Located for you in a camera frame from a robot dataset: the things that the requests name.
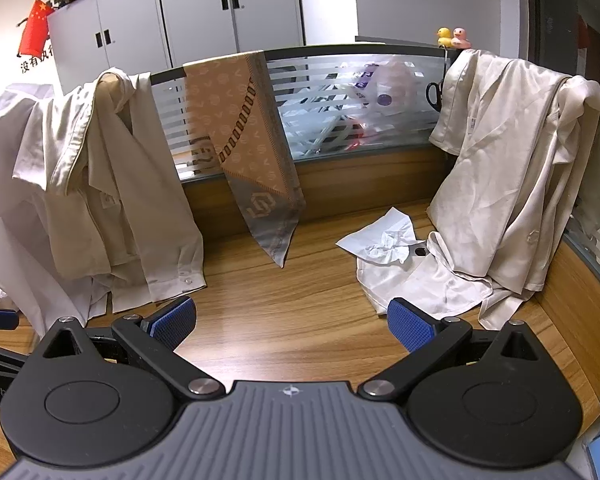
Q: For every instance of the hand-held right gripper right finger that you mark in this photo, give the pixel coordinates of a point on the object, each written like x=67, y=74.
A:
x=410, y=327

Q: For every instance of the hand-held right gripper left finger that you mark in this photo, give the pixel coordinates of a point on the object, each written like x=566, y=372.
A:
x=172, y=322

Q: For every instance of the orange and grey patterned scarf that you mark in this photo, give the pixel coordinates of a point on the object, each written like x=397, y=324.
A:
x=240, y=125

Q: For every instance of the crumpled white tissue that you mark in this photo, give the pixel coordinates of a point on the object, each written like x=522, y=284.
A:
x=385, y=240

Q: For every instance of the beige shirt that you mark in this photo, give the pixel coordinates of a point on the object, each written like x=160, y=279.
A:
x=110, y=185

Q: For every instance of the cream satin shirt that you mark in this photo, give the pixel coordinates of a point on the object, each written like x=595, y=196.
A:
x=505, y=160

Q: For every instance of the striped glass desk partition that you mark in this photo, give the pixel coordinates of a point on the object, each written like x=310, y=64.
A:
x=305, y=72
x=595, y=260

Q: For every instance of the white plastic bag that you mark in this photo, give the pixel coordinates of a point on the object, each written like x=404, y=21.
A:
x=400, y=80

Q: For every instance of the red flag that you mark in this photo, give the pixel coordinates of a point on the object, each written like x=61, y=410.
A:
x=35, y=30

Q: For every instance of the yellow rubber duck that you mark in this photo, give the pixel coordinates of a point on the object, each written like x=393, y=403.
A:
x=444, y=37

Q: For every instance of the pink rubber duck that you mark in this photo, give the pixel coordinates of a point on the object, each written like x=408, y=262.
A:
x=461, y=37

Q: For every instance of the low grey metal cabinet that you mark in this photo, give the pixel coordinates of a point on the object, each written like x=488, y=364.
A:
x=125, y=25

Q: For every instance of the tall grey metal cabinet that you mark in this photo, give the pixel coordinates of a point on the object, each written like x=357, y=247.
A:
x=260, y=10

